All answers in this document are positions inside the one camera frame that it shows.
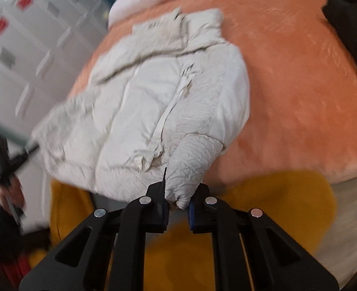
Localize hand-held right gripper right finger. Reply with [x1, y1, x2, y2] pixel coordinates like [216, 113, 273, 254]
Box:
[188, 184, 339, 291]

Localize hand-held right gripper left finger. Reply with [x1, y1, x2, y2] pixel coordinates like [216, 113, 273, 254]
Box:
[19, 168, 169, 291]

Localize white puffer jacket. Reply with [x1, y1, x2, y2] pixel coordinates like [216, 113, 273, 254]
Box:
[31, 8, 252, 211]

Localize person's left hand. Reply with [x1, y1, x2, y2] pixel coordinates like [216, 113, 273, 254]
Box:
[0, 180, 26, 219]

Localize grey bed base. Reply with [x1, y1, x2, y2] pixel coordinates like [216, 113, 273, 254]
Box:
[89, 192, 131, 210]

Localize person's yellow clothing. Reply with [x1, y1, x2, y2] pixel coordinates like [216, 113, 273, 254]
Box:
[49, 170, 339, 291]

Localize white wardrobe doors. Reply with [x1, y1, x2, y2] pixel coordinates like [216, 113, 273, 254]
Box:
[0, 0, 113, 146]

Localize orange plush blanket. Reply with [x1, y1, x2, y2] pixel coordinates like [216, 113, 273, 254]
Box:
[66, 0, 357, 188]

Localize dark cloth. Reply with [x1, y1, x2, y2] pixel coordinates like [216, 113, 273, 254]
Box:
[322, 0, 357, 78]

